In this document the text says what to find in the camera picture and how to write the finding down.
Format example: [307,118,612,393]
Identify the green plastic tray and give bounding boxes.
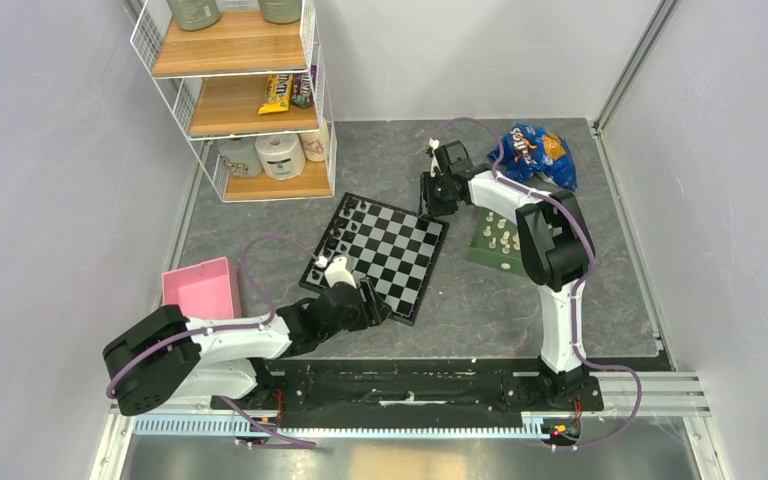
[467,208,526,276]

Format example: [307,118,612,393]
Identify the white cup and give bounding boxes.
[298,123,330,163]

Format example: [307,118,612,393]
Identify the black white chessboard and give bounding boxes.
[315,193,449,326]

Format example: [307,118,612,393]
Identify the white toilet paper roll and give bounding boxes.
[255,133,306,180]

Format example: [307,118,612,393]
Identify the brown candy bag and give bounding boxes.
[290,65,317,109]

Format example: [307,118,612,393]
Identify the blue chips bag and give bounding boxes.
[487,123,578,191]

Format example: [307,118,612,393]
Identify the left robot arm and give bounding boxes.
[102,256,392,416]

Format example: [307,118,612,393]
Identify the white patterned mug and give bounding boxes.
[218,138,263,178]

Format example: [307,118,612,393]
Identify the pink plastic box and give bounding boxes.
[161,257,242,320]

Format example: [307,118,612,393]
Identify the white wire wooden shelf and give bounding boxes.
[130,1,337,203]

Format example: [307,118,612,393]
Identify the yellow candy bag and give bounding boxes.
[258,73,294,115]

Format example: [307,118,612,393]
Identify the green bottle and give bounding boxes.
[166,0,221,31]
[258,0,303,25]

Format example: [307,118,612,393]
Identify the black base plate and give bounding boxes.
[233,358,605,429]

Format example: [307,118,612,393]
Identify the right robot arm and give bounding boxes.
[420,139,595,409]

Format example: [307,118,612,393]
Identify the aluminium frame rail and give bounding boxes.
[592,0,680,134]

